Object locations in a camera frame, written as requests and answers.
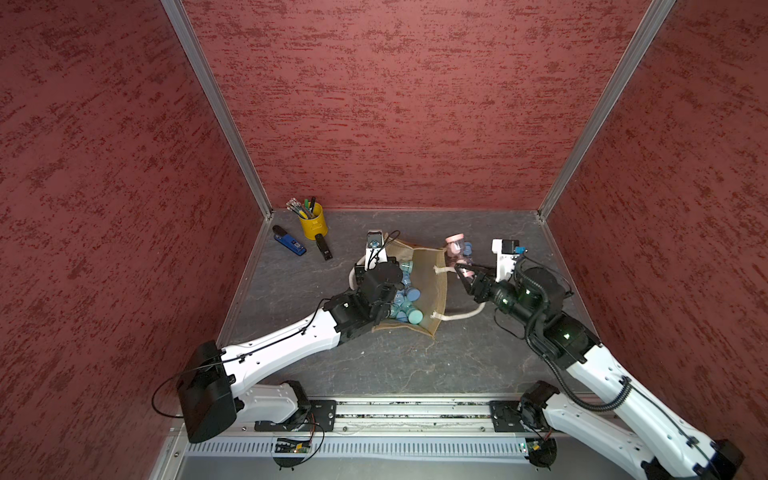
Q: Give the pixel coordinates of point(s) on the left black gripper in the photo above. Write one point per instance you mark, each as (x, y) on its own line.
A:
(359, 270)

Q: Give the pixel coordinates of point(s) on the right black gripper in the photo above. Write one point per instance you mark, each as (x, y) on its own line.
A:
(482, 282)

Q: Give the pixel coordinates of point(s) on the pink sand timer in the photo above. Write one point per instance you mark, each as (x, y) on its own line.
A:
(455, 248)

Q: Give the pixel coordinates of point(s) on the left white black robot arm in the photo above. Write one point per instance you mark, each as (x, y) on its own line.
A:
(220, 386)

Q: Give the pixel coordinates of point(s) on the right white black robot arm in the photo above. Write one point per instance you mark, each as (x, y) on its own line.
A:
(596, 400)

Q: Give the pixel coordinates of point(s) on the blue stapler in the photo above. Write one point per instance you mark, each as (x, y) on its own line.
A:
(288, 241)

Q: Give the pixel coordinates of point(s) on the black staple box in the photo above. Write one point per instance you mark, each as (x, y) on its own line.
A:
(323, 247)

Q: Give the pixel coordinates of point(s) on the yellow pen cup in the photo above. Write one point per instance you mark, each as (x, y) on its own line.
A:
(316, 225)

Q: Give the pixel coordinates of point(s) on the pens in cup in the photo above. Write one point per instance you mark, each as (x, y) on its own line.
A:
(302, 209)

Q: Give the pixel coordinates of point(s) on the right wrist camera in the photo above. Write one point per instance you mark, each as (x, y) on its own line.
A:
(508, 253)

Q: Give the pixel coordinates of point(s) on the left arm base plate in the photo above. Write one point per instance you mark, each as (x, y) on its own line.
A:
(315, 414)

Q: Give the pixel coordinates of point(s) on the aluminium front rail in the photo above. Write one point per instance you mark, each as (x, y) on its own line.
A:
(418, 429)

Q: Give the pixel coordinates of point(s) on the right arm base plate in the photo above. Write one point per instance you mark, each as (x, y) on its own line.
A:
(518, 417)

